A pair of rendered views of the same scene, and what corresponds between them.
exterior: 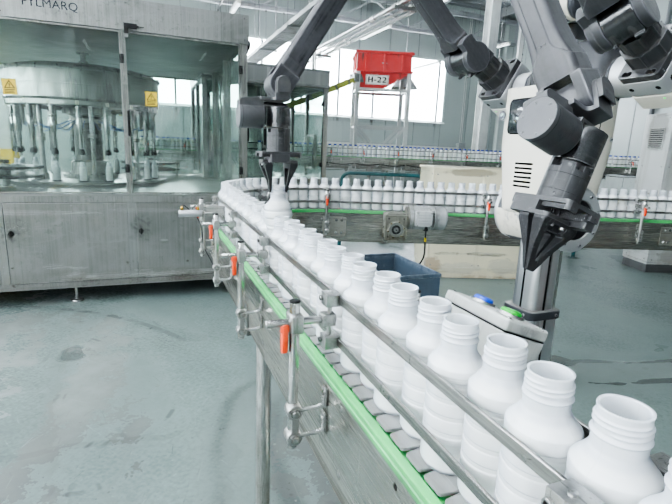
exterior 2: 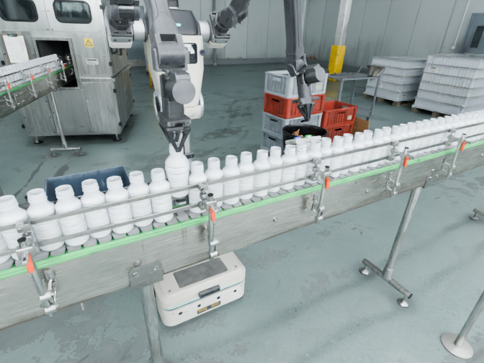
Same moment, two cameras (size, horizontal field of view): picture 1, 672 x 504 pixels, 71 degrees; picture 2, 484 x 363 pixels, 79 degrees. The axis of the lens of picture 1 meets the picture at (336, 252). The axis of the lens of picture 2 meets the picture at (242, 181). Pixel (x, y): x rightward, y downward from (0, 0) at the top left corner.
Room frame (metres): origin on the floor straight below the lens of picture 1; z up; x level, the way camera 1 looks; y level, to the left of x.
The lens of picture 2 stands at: (1.10, 0.96, 1.54)
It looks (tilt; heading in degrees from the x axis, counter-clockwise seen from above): 28 degrees down; 262
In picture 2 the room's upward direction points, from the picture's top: 2 degrees clockwise
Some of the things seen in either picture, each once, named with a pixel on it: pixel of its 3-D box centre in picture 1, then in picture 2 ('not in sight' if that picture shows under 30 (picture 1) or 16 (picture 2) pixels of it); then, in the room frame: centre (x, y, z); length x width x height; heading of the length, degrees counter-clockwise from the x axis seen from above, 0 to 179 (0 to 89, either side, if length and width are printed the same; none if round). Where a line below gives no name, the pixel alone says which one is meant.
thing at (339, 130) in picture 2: not in sight; (326, 129); (-0.58, -2.76, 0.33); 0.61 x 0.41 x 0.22; 25
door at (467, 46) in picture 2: not in sight; (477, 54); (-6.82, -7.36, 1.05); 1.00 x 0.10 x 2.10; 112
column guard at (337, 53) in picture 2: not in sight; (335, 63); (-3.42, -9.23, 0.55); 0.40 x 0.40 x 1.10; 22
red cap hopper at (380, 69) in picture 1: (377, 145); not in sight; (8.00, -0.61, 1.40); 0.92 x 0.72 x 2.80; 94
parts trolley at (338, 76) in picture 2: not in sight; (348, 94); (-1.57, -4.29, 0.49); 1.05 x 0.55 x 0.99; 22
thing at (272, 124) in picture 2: not in sight; (292, 121); (0.04, -2.40, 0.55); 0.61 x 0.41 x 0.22; 29
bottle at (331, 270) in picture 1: (334, 293); (288, 167); (0.79, 0.00, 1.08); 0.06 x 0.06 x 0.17
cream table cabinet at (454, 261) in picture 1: (469, 220); not in sight; (5.26, -1.49, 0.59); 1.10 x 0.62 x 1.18; 94
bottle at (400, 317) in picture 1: (399, 347); (335, 156); (0.57, -0.09, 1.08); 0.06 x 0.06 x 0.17
